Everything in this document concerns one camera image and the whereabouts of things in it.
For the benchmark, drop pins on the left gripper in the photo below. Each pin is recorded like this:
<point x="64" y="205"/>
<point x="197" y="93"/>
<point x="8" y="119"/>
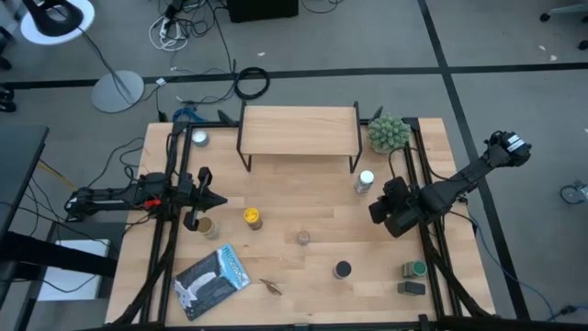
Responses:
<point x="186" y="190"/>

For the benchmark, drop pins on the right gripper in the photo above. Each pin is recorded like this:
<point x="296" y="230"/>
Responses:
<point x="399" y="220"/>

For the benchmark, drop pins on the tan lid spice jar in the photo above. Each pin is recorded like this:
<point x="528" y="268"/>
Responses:
<point x="209" y="228"/>

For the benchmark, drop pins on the yellow lid spice jar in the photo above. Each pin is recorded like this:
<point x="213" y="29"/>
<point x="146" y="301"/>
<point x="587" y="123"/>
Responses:
<point x="252" y="217"/>

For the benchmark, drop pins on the green lid oregano jar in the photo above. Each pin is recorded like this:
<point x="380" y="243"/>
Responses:
<point x="415" y="269"/>

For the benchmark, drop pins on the white lid spice bottle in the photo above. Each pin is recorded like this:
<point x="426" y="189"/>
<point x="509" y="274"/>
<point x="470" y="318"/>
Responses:
<point x="365" y="180"/>

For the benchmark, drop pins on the dark green spice tin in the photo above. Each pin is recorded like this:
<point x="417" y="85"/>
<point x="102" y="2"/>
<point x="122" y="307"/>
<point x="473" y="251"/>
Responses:
<point x="411" y="288"/>

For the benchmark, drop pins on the black lid spice bottle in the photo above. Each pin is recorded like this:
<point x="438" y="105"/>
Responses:
<point x="342" y="269"/>

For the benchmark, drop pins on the small clear glass jar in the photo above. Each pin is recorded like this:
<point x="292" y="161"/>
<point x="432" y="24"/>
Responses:
<point x="302" y="237"/>

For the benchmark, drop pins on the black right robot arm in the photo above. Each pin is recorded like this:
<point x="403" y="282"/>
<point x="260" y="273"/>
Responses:
<point x="459" y="184"/>

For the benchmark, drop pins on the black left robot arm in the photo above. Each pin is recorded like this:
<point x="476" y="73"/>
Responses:
<point x="110" y="195"/>

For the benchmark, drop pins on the wooden shelf black metal legs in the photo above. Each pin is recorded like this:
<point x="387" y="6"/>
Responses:
<point x="298" y="131"/>

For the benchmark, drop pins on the small silver round tin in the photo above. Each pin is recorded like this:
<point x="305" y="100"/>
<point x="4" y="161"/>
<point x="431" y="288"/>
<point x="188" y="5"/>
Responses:
<point x="200" y="138"/>

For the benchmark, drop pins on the glossy printed bag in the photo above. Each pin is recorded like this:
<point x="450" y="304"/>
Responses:
<point x="211" y="280"/>

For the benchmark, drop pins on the potted green succulent plant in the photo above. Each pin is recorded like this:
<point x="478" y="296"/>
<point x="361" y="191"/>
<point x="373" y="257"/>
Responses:
<point x="388" y="133"/>

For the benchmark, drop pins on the brown dried leaf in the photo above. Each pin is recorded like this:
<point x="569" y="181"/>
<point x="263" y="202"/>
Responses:
<point x="271" y="286"/>

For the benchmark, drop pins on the floor stand with round base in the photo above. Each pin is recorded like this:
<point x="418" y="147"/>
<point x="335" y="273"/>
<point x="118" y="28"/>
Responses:
<point x="117" y="92"/>

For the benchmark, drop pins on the grey caster wheel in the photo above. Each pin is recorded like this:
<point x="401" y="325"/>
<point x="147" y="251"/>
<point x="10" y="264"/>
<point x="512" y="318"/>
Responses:
<point x="572" y="193"/>

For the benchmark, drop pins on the black box on floor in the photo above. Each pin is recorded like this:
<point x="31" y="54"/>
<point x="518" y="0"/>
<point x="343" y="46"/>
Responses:
<point x="262" y="9"/>

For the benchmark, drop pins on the black desk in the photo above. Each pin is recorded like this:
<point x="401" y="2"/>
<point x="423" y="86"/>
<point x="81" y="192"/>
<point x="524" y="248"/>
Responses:
<point x="18" y="161"/>

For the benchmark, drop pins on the black chair base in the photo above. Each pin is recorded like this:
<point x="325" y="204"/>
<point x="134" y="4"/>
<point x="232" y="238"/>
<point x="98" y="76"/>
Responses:
<point x="5" y="99"/>

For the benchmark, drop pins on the grey chair base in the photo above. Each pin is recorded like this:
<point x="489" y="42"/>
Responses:
<point x="569" y="8"/>

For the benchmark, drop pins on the black metal table frame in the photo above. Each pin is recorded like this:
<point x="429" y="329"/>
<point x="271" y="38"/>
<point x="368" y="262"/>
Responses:
<point x="206" y="124"/>

